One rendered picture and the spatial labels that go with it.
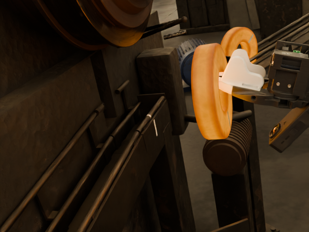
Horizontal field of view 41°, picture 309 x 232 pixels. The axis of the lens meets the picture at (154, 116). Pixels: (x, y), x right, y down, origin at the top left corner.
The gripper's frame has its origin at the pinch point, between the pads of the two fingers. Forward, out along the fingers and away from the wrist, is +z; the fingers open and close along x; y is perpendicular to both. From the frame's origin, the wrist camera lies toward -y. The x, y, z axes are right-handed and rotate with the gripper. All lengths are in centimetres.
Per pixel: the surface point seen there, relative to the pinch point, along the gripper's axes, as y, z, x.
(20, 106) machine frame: -5.0, 27.9, 11.8
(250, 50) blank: -16, -3, -68
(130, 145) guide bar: -18.1, 14.5, -3.9
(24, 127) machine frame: -8.3, 27.0, 12.4
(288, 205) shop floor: -81, -28, -82
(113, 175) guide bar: -18.8, 14.3, 5.7
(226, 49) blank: -14, 4, -59
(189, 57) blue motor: -73, 43, -213
